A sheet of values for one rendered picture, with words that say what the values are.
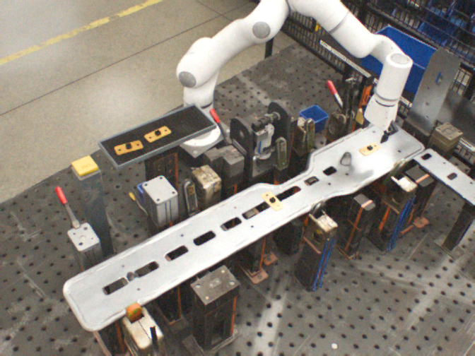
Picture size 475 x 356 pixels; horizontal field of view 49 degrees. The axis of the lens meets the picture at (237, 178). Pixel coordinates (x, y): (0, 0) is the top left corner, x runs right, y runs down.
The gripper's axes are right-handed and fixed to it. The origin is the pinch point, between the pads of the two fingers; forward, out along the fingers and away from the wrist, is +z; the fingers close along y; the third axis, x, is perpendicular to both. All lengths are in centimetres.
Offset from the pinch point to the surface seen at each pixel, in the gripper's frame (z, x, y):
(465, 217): 17.8, 13.3, 38.5
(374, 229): 31.4, -7.9, 18.7
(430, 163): 8.0, 13.9, 18.0
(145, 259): 9, -93, -3
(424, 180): 10.1, 7.1, 21.5
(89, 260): 10, -107, -13
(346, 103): -4.7, -1.7, -14.0
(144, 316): 3, -104, 16
